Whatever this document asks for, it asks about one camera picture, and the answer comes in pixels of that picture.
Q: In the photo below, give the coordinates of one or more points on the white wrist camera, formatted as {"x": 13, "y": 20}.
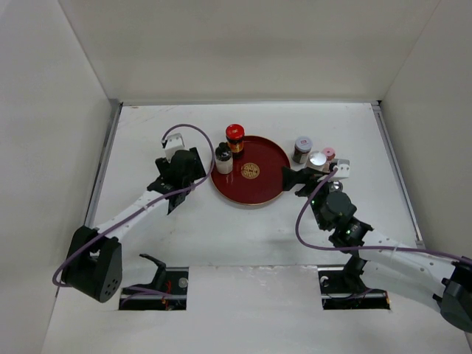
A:
{"x": 172, "y": 143}
{"x": 343, "y": 170}

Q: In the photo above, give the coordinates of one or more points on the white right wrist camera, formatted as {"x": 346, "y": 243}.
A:
{"x": 343, "y": 170}

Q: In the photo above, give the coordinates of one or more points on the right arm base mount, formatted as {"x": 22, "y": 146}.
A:
{"x": 342, "y": 289}

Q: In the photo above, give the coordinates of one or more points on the white-lid dark sauce jar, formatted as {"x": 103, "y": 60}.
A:
{"x": 302, "y": 148}

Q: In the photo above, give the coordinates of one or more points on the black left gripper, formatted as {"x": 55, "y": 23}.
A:
{"x": 198, "y": 173}

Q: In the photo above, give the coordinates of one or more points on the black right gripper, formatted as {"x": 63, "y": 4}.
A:
{"x": 291, "y": 178}

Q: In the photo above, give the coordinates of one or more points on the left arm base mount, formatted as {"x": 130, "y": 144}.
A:
{"x": 154, "y": 286}

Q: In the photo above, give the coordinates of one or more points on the red-lid chili sauce jar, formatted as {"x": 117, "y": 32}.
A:
{"x": 235, "y": 134}

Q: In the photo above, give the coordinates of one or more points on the round red lacquer tray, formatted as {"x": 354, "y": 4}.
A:
{"x": 256, "y": 177}

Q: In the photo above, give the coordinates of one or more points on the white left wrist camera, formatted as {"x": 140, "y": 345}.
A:
{"x": 172, "y": 143}

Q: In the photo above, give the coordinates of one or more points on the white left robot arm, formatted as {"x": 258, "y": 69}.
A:
{"x": 93, "y": 265}

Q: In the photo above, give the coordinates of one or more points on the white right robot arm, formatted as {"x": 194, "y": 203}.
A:
{"x": 436, "y": 279}

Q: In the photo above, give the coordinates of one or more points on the black-cap white powder bottle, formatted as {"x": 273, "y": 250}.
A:
{"x": 223, "y": 158}

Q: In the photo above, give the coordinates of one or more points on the pink-lid jar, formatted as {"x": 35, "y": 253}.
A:
{"x": 329, "y": 153}

